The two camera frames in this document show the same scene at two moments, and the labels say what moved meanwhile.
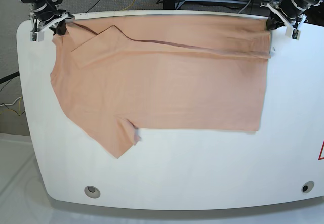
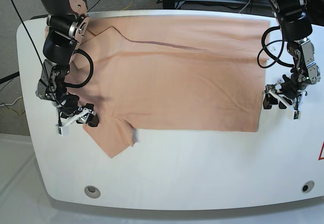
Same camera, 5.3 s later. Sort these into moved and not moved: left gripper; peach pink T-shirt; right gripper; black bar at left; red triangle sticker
Moved: right gripper; left gripper
Not moved: red triangle sticker; peach pink T-shirt; black bar at left
